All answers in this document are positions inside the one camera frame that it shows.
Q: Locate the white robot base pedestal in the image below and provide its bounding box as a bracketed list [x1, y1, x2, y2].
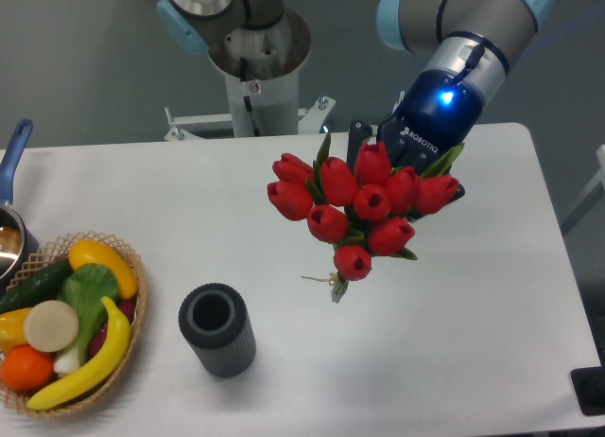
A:
[165, 9, 336, 141]

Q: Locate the blue handled saucepan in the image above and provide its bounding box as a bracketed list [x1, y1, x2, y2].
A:
[1, 119, 39, 294]

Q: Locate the dark grey ribbed vase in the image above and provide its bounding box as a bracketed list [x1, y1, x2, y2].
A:
[178, 283, 256, 378]

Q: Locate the woven wicker basket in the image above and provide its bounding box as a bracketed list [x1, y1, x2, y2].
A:
[1, 231, 147, 418]

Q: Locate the purple red vegetable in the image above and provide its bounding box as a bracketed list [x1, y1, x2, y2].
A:
[88, 297, 136, 358]

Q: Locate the white frame at right edge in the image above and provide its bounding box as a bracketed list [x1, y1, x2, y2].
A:
[560, 145, 604, 236]

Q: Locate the black device at table edge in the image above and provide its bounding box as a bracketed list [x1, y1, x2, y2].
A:
[570, 366, 604, 416]

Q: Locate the orange fruit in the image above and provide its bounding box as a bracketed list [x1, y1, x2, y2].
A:
[1, 345, 54, 391]

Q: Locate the red tulip bouquet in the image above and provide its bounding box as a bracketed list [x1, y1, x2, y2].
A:
[267, 136, 463, 303]

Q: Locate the green bok choy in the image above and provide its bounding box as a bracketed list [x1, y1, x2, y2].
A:
[54, 263, 118, 377]

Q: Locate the green cucumber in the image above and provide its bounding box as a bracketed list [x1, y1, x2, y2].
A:
[1, 258, 74, 313]

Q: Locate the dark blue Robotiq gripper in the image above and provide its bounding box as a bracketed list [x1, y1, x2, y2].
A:
[346, 70, 483, 220]

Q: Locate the yellow banana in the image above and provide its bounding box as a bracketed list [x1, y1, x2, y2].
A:
[26, 297, 130, 411]

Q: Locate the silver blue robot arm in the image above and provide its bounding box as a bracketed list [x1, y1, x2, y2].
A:
[156, 0, 554, 173]

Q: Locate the yellow bell pepper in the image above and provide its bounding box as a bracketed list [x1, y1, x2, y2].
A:
[0, 307, 31, 353]

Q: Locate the beige round slice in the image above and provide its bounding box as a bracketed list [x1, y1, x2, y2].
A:
[24, 300, 78, 353]

